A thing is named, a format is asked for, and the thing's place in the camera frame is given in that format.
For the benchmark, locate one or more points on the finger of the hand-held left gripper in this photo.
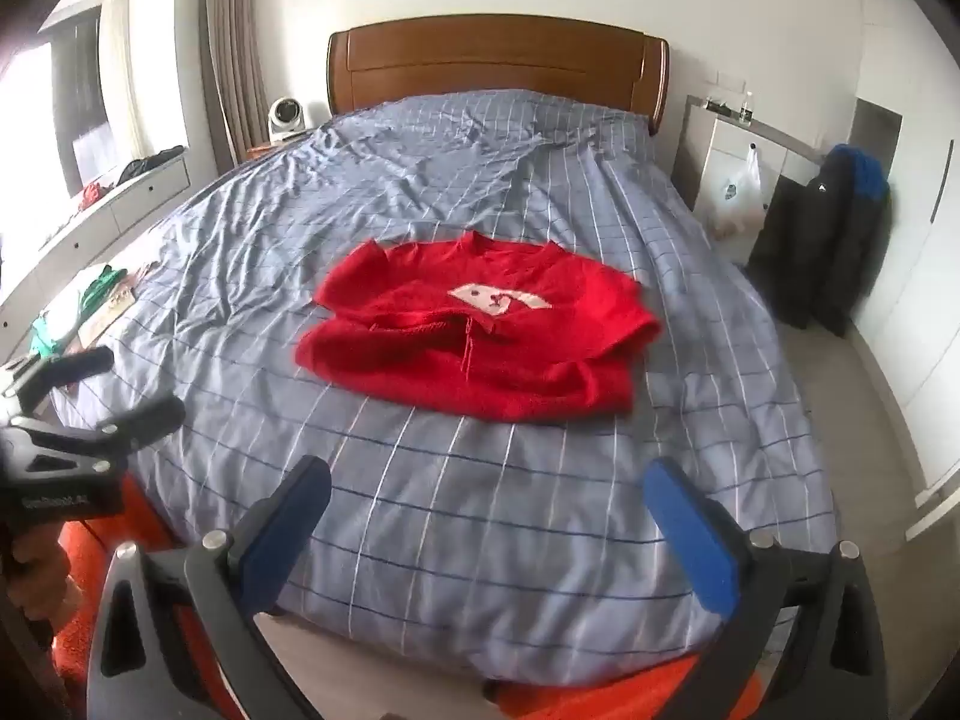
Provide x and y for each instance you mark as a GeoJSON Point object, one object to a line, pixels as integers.
{"type": "Point", "coordinates": [135, 420]}
{"type": "Point", "coordinates": [67, 369]}

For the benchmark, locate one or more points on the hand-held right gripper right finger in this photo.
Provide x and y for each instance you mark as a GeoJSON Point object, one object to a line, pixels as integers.
{"type": "Point", "coordinates": [694, 532]}

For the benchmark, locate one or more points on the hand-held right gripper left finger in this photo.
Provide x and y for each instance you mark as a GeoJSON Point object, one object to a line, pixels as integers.
{"type": "Point", "coordinates": [279, 532]}

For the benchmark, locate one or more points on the red knitted sweater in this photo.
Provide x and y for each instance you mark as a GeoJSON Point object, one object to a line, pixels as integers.
{"type": "Point", "coordinates": [450, 360]}

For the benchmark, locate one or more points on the dark clothes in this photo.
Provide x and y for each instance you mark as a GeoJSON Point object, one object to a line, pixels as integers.
{"type": "Point", "coordinates": [150, 163]}

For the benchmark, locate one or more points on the person's left hand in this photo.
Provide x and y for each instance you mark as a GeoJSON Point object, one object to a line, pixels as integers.
{"type": "Point", "coordinates": [41, 577]}

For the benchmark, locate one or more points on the person's orange fluffy clothing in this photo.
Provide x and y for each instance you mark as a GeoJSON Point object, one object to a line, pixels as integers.
{"type": "Point", "coordinates": [86, 577]}

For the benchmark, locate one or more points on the green cloth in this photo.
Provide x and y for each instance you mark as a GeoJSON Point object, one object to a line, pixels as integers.
{"type": "Point", "coordinates": [101, 286]}

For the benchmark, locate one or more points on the grey checked blanket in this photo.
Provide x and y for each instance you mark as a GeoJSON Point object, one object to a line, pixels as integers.
{"type": "Point", "coordinates": [450, 525]}

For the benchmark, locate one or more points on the small red cloth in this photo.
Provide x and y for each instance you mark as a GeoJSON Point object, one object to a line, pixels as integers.
{"type": "Point", "coordinates": [94, 195]}

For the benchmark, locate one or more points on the white drawer bench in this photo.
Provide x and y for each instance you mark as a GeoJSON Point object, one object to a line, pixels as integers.
{"type": "Point", "coordinates": [142, 191]}

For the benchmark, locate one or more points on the window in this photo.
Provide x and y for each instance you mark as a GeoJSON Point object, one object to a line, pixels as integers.
{"type": "Point", "coordinates": [45, 112]}

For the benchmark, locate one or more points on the black and blue backpack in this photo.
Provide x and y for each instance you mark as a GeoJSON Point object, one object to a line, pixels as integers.
{"type": "Point", "coordinates": [817, 255]}

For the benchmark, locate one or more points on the white wardrobe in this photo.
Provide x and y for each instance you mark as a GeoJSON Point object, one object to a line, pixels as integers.
{"type": "Point", "coordinates": [926, 315]}

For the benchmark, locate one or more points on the white plastic bag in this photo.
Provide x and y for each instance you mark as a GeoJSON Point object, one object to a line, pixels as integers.
{"type": "Point", "coordinates": [739, 195]}

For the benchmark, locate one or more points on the beige curtain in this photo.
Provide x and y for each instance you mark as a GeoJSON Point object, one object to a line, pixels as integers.
{"type": "Point", "coordinates": [232, 52]}

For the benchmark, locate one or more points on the white nightstand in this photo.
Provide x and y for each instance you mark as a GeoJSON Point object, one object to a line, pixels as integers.
{"type": "Point", "coordinates": [720, 146]}

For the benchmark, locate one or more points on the small bottle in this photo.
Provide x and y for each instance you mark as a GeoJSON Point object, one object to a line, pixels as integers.
{"type": "Point", "coordinates": [746, 111]}

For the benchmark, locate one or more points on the grey door panel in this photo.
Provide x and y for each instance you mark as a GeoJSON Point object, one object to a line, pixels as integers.
{"type": "Point", "coordinates": [874, 135]}

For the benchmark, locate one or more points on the wooden headboard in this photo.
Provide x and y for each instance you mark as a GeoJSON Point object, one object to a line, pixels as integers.
{"type": "Point", "coordinates": [487, 60]}

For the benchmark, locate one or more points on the white security camera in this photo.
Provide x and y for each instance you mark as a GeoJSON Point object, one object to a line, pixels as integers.
{"type": "Point", "coordinates": [283, 118]}

